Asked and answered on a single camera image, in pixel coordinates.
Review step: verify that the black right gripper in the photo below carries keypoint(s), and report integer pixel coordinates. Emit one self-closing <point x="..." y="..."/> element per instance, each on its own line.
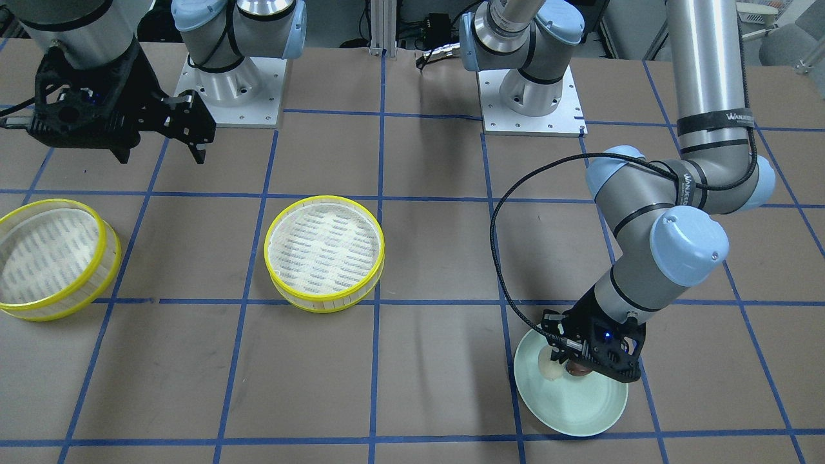
<point x="133" y="76"/>

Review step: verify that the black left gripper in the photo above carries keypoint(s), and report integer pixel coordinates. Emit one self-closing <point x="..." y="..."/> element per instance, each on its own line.
<point x="582" y="307"/>

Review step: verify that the brown chocolate bun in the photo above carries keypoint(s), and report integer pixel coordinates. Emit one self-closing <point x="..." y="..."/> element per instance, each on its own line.
<point x="577" y="370"/>

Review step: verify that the white steamed bun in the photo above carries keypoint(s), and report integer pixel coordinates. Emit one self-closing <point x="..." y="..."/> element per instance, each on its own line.
<point x="550" y="369"/>

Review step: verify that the yellow rimmed steamer basket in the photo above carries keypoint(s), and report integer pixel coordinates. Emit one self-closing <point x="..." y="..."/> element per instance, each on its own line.
<point x="324" y="253"/>

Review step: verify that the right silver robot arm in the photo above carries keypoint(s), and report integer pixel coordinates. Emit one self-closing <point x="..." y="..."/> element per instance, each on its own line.
<point x="212" y="36"/>

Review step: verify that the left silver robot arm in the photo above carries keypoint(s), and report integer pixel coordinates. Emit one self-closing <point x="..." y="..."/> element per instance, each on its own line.
<point x="660" y="212"/>

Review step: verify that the light green round plate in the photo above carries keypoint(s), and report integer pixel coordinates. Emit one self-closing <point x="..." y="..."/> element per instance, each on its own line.
<point x="575" y="406"/>

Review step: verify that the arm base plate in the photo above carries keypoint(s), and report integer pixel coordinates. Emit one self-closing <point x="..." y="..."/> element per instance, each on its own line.
<point x="514" y="106"/>
<point x="249" y="96"/>

